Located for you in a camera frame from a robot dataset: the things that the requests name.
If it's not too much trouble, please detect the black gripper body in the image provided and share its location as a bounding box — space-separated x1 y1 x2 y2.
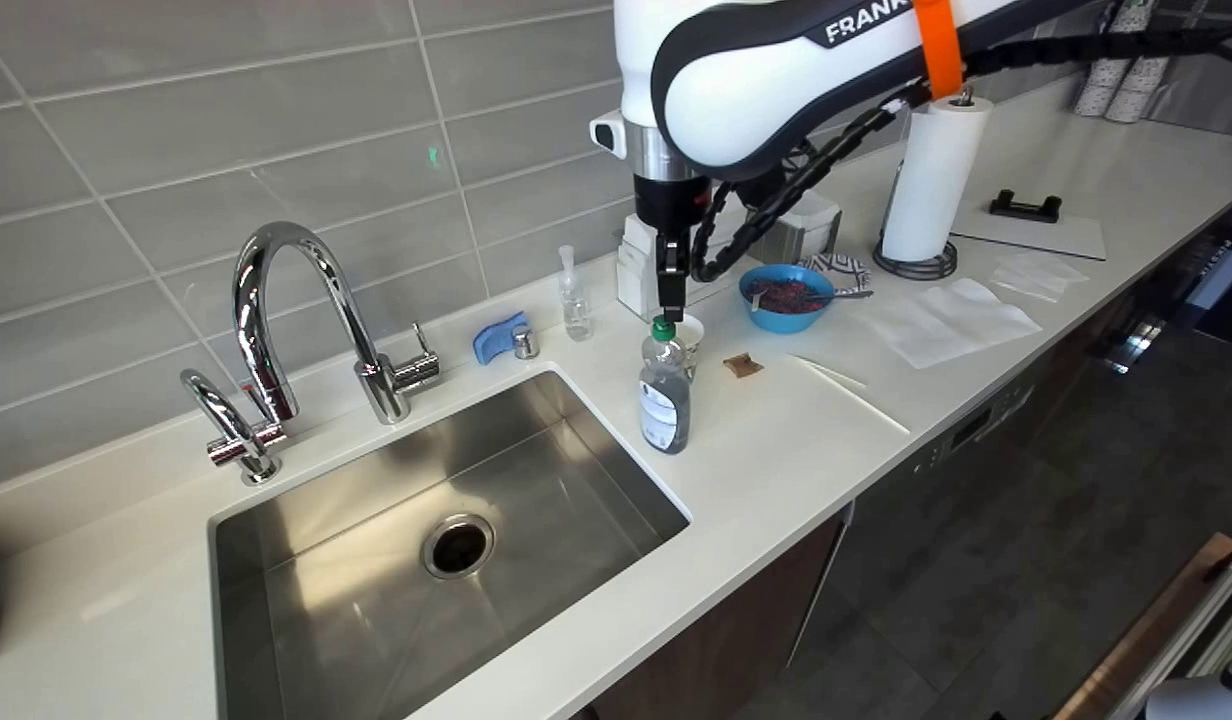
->
634 174 710 275

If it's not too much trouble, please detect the clear plastic bottle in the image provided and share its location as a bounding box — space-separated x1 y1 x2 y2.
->
634 331 698 460

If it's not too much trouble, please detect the clear soap pump bottle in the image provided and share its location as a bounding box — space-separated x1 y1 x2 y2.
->
553 240 596 342

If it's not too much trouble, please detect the blue bowl with cereal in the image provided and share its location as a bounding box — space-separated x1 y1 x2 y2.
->
736 261 839 336

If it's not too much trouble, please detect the pale wooden chopstick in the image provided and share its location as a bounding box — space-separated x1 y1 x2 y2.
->
827 362 915 441
787 352 871 394

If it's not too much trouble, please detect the blue sponge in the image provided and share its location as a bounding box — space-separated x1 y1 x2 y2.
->
468 307 542 366

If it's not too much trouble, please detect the white paper towel roll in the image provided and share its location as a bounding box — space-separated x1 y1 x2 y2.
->
869 90 997 284

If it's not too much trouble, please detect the white paper towel sheet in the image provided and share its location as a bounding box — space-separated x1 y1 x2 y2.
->
853 275 1049 373

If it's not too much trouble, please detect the brown wooden sink cabinet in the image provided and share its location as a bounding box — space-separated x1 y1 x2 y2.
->
573 505 858 720

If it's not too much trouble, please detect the small black stand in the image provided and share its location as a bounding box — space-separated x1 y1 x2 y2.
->
984 189 1062 227

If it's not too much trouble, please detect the white cutting board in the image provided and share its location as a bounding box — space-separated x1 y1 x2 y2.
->
952 195 1110 265

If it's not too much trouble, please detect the stainless steel sink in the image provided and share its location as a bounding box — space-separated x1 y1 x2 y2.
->
208 366 691 720

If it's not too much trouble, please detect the tall chrome faucet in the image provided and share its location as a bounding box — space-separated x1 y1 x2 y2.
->
229 221 446 433

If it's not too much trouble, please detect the small chrome faucet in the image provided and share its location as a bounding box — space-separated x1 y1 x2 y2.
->
177 366 287 486

